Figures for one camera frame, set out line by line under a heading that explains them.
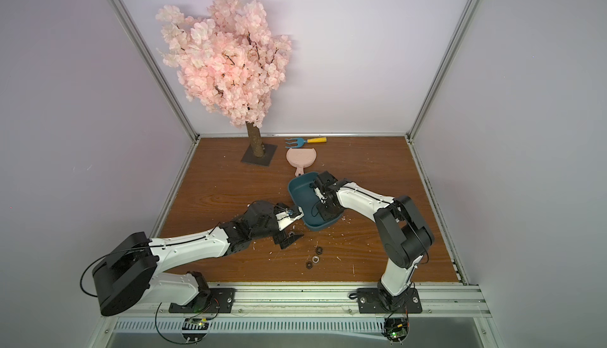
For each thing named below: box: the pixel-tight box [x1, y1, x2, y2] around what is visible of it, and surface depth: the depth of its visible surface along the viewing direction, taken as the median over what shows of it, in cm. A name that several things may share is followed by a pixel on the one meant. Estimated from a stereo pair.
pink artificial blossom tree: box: [155, 0, 292, 167], surface depth 73 cm
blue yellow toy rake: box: [284, 136, 328, 149], surface depth 120 cm
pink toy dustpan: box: [286, 147, 317, 178], surface depth 115 cm
